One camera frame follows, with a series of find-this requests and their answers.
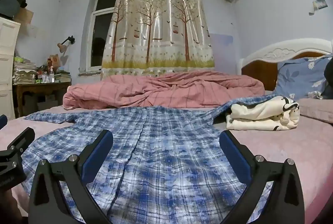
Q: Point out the wall photo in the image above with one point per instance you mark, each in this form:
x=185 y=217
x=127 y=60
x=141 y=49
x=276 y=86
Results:
x=320 y=4

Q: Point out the pink checked quilt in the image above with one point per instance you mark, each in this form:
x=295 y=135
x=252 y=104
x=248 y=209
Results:
x=156 y=91

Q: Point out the white garment with black print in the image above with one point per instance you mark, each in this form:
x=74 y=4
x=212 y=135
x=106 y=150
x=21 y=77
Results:
x=260 y=114

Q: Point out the stack of papers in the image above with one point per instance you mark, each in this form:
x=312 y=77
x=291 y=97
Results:
x=24 y=73

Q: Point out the cardboard box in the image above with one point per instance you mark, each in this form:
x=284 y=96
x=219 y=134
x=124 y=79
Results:
x=23 y=15

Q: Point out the wooden desk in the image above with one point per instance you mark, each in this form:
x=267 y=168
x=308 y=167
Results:
x=39 y=86

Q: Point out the white and wooden headboard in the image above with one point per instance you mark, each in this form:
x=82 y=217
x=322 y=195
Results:
x=281 y=52

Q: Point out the blue floral pillow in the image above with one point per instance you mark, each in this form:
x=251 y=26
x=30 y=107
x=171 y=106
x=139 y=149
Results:
x=299 y=75

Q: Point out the clear spray bottle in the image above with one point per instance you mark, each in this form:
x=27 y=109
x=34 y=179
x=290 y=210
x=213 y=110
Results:
x=52 y=75

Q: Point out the pink pillow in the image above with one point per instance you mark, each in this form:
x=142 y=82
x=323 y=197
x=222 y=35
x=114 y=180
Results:
x=317 y=109

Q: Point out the grey white patterned cloth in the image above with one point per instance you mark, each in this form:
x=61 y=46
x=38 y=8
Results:
x=315 y=95

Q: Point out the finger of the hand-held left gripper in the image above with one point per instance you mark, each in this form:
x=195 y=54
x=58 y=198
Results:
x=2 y=121
x=20 y=139

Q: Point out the black desk lamp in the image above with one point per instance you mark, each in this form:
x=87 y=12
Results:
x=62 y=47

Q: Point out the blue plaid shirt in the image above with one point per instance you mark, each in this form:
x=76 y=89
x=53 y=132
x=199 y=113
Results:
x=169 y=161

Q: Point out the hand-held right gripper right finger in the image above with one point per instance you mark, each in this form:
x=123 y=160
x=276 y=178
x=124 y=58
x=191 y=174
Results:
x=235 y=159

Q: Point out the white drawer cabinet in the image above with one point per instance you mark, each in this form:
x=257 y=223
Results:
x=6 y=70

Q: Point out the tree print curtain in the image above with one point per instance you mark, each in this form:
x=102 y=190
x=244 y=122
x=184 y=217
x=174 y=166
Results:
x=156 y=31

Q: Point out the white framed window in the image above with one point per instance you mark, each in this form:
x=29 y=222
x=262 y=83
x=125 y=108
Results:
x=100 y=26

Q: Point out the dark cloth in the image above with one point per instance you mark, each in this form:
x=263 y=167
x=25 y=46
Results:
x=329 y=78

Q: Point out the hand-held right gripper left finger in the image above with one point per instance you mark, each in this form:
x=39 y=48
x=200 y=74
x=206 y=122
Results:
x=97 y=159

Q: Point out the stack of books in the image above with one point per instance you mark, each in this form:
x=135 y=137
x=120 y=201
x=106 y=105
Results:
x=63 y=77

